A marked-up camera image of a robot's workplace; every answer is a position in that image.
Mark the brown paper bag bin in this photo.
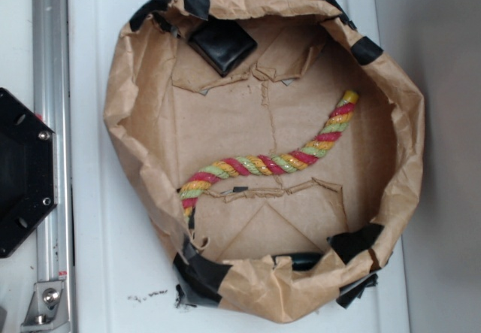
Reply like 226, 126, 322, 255
104, 0, 425, 323

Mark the dark green plastic pickle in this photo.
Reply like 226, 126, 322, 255
272, 252, 323, 271

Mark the white plastic tray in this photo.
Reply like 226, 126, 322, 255
68, 0, 410, 332

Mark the black square block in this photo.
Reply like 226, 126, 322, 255
188, 19, 258, 77

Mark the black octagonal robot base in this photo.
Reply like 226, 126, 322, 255
1, 88, 56, 259

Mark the aluminium extrusion rail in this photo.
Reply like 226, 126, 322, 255
32, 0, 77, 332

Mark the multicolour twisted rope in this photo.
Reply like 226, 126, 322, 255
177, 89, 360, 226

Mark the metal corner bracket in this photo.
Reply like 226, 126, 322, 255
20, 280, 71, 332

